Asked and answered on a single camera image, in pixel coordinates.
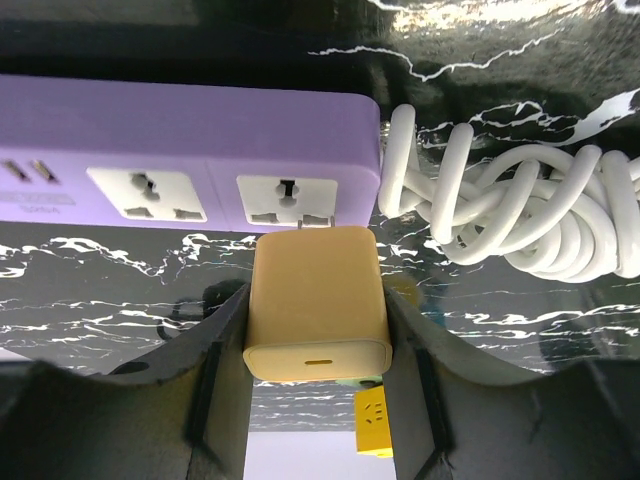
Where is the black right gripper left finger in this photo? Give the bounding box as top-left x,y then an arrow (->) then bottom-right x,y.
1,282 -> 253,479

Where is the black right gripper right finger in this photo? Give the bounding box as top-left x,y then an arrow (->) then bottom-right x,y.
383,290 -> 639,479

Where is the yellow cube plug adapter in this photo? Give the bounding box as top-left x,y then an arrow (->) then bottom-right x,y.
354,385 -> 393,458

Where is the small orange plug adapter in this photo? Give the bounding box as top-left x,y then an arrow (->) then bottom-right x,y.
243,226 -> 393,383

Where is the white cable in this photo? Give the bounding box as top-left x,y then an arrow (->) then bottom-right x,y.
377,104 -> 640,284

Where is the purple power strip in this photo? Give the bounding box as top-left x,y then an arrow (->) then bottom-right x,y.
1,75 -> 381,233

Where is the green power strip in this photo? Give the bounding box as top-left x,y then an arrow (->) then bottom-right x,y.
336,376 -> 383,390

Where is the black marbled table mat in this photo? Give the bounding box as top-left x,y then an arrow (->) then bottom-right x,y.
0,0 -> 640,434

